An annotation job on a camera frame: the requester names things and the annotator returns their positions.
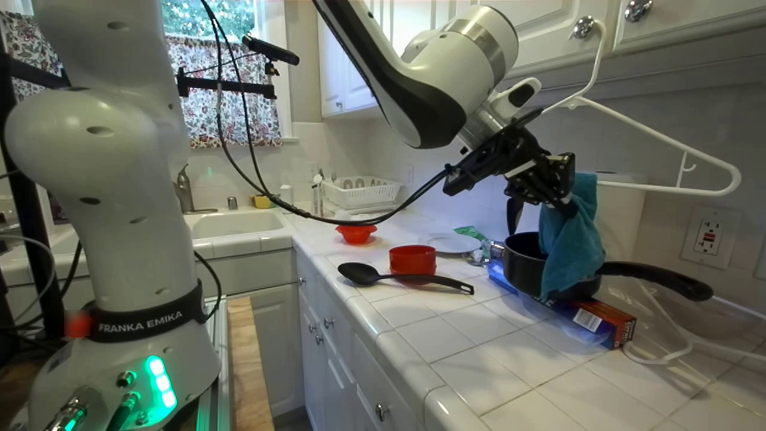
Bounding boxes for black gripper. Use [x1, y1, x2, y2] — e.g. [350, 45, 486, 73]
[494, 128, 578, 210]

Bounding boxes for blue towel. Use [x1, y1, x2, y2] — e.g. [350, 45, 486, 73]
[536, 171, 609, 305]

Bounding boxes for black spatula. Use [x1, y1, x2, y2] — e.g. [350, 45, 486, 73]
[505, 195, 529, 238]

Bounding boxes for black saucepan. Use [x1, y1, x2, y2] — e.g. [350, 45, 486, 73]
[501, 229, 715, 305]

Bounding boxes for green cloth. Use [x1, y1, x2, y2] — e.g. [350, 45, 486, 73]
[452, 222, 490, 244]

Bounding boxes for white plate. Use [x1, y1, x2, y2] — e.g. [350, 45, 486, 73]
[429, 228, 486, 259]

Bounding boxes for red measuring cup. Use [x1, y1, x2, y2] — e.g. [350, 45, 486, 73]
[388, 244, 440, 280]

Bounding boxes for blue and red foil box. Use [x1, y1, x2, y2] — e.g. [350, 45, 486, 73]
[486, 259, 639, 353]

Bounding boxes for silver cabinet knob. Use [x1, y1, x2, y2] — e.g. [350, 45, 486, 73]
[623, 0, 657, 21]
[573, 14, 602, 41]

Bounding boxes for white dish rack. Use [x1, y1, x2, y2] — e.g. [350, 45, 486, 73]
[321, 174, 406, 213]

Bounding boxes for small red bowl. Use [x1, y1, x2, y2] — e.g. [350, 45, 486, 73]
[334, 220, 380, 246]

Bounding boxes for black plastic spoon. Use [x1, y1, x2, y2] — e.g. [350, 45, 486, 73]
[336, 262, 477, 298]

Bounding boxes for white soap dispenser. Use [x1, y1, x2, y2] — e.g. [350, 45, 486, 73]
[309, 168, 330, 220]

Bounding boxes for white upper cabinets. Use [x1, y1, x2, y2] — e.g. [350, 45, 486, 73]
[316, 0, 766, 122]

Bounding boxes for white cabinets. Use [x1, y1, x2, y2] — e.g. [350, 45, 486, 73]
[316, 0, 766, 122]
[198, 246, 426, 431]

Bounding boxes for white lower cabinets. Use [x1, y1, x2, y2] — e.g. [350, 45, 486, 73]
[198, 246, 426, 431]

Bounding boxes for white kitchen sink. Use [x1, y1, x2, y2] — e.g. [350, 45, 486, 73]
[183, 208, 295, 243]

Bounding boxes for floral window curtain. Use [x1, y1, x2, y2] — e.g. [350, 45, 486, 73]
[0, 9, 282, 152]

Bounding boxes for silver sink faucet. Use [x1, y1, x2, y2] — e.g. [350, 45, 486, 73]
[172, 168, 221, 216]

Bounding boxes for window pane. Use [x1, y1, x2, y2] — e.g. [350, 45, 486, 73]
[158, 0, 267, 43]

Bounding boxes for black metal stand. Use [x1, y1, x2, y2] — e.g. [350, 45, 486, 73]
[0, 45, 70, 361]

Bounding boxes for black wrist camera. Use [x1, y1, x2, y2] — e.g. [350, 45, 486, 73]
[440, 142, 511, 199]

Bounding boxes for white wall power outlet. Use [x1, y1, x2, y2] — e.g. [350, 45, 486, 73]
[681, 204, 741, 274]

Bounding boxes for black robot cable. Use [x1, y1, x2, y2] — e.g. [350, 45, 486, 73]
[198, 0, 481, 228]

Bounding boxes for black tube camera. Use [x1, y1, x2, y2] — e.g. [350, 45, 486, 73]
[239, 33, 304, 68]

